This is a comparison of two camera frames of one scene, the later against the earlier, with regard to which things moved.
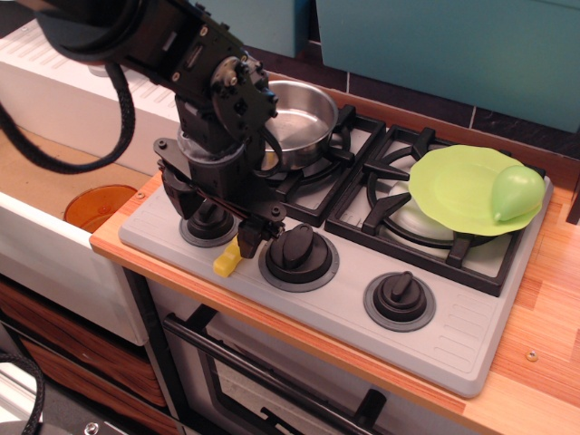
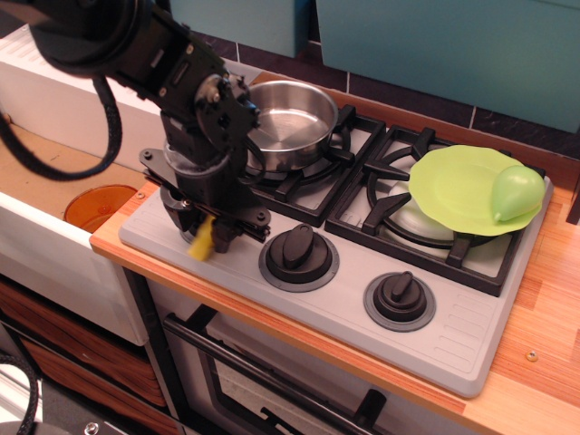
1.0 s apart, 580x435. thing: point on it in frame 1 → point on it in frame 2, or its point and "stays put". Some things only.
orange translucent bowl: (92, 207) stays put
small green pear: (517, 191) stays put
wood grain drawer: (111, 374) stays put
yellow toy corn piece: (227, 262) → (201, 248)
